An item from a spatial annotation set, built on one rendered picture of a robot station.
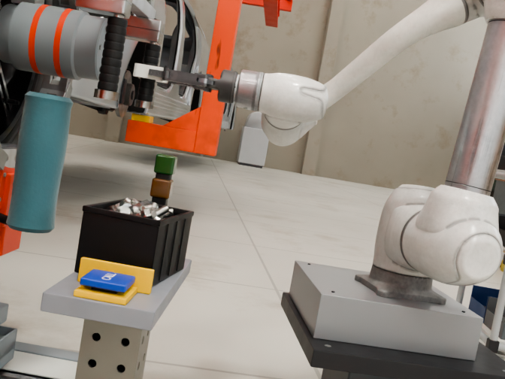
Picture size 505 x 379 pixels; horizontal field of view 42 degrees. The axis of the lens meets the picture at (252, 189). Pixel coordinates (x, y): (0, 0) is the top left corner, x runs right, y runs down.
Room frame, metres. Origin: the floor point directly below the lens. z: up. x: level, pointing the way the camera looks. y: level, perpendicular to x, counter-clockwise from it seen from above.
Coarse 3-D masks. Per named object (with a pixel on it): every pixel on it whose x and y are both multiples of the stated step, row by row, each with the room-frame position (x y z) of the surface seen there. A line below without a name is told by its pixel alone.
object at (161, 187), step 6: (156, 180) 1.36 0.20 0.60; (162, 180) 1.36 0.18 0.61; (168, 180) 1.36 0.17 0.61; (156, 186) 1.36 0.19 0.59; (162, 186) 1.36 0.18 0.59; (168, 186) 1.36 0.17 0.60; (150, 192) 1.36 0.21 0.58; (156, 192) 1.36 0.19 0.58; (162, 192) 1.36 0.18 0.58; (168, 192) 1.36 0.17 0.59; (162, 198) 1.36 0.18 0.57; (168, 198) 1.36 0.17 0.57
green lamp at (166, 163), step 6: (156, 156) 1.36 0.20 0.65; (162, 156) 1.36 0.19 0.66; (168, 156) 1.36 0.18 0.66; (174, 156) 1.36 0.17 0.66; (156, 162) 1.36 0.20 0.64; (162, 162) 1.36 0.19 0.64; (168, 162) 1.36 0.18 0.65; (174, 162) 1.36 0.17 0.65; (156, 168) 1.36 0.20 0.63; (162, 168) 1.36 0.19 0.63; (168, 168) 1.36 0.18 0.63; (174, 168) 1.37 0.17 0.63; (168, 174) 1.36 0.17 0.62
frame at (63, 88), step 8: (56, 0) 1.60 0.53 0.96; (64, 0) 1.61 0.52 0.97; (72, 0) 1.59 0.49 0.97; (72, 8) 1.61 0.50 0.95; (48, 80) 1.62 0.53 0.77; (56, 80) 1.63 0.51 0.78; (64, 80) 1.62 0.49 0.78; (48, 88) 1.62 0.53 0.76; (56, 88) 1.62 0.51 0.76; (64, 88) 1.62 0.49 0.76; (72, 88) 1.66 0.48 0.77; (64, 96) 1.61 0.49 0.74; (16, 136) 1.50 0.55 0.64; (0, 144) 1.28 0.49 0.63; (8, 144) 1.43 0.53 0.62; (16, 144) 1.47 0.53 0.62; (0, 152) 1.28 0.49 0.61; (8, 152) 1.32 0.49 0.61; (16, 152) 1.36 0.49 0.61; (0, 160) 1.28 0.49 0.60; (8, 160) 1.33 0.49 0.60; (0, 168) 1.30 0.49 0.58
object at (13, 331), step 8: (0, 328) 1.58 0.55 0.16; (8, 328) 1.58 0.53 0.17; (16, 328) 1.58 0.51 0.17; (0, 336) 1.57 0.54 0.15; (8, 336) 1.53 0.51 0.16; (16, 336) 1.58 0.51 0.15; (0, 344) 1.49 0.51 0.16; (8, 344) 1.54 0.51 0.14; (0, 352) 1.49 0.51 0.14; (8, 352) 1.55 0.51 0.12; (0, 360) 1.50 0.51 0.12; (8, 360) 1.55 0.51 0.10
